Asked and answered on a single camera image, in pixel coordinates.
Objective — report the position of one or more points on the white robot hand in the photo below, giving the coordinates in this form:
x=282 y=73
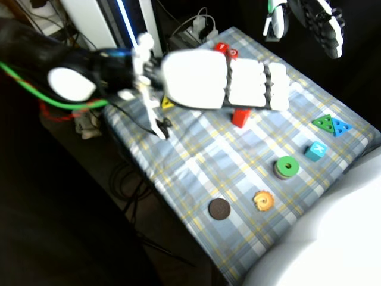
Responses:
x=324 y=24
x=196 y=79

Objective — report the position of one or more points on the red rectangular block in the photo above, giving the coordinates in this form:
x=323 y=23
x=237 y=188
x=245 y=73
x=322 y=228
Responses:
x=240 y=117

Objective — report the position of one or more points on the yellow block with holes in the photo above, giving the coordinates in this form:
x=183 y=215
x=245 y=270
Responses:
x=166 y=103

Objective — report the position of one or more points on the green triangle block with holes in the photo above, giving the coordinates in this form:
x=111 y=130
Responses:
x=324 y=123

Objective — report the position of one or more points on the blue triangle block with holes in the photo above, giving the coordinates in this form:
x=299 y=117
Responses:
x=340 y=127

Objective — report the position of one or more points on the red cube with number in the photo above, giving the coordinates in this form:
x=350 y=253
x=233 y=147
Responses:
x=221 y=47

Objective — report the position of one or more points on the grey box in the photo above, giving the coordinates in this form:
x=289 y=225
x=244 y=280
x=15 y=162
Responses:
x=181 y=40

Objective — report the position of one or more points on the red cylinder with hole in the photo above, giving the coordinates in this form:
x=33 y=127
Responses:
x=232 y=53

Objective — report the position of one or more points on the white power strip with plugs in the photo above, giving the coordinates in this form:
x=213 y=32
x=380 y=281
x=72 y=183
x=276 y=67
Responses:
x=201 y=26

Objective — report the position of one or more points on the blue plaid table cloth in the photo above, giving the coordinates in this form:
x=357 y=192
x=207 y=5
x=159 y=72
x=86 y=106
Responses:
x=223 y=167

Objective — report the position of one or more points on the white column with blue light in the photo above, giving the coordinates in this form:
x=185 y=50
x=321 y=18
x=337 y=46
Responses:
x=89 y=24

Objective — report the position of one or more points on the blue cube with letter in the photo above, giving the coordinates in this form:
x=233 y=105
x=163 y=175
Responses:
x=315 y=151

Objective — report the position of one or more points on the dark brown toy cookie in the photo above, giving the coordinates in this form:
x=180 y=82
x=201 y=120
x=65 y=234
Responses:
x=219 y=209

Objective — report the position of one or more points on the yellow toy cookie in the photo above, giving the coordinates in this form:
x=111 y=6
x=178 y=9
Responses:
x=263 y=201

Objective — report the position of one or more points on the white robot body shell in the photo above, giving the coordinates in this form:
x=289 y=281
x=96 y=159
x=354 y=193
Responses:
x=327 y=238

